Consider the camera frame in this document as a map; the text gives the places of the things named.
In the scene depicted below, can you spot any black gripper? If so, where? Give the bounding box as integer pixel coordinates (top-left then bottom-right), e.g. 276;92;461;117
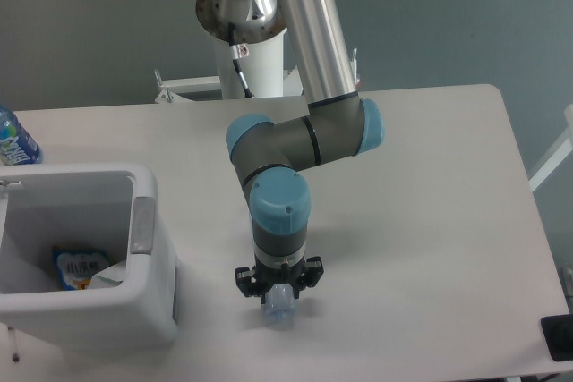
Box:
235;256;323;304

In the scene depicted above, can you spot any clear plastic bottle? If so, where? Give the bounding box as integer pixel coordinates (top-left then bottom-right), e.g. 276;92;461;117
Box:
261;284;296;325

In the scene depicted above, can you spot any white paper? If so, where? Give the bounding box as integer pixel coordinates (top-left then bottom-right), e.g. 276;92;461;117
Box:
88;260;126;290

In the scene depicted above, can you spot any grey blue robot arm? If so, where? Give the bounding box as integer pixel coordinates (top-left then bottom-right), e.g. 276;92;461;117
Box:
196;0;384;301

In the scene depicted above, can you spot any white trash can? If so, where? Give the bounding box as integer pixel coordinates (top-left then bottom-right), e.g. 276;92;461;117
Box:
1;163;179;351

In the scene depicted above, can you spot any blue snack packet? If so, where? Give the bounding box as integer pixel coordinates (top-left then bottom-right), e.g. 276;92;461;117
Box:
52;248;114;291

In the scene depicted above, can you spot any black device at table edge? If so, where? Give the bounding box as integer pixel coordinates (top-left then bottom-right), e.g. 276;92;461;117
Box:
541;314;572;362

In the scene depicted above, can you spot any blue labelled water bottle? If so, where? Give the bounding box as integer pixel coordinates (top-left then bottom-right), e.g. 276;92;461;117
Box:
1;106;43;166

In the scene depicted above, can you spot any white pedestal foot bracket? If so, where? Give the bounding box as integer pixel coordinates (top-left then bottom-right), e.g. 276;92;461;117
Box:
153;47;363;104

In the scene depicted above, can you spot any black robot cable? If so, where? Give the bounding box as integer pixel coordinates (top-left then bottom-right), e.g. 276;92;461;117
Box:
227;21;256;99

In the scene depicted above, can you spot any white frame bar right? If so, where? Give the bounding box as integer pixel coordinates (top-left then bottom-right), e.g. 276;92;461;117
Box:
528;105;572;192

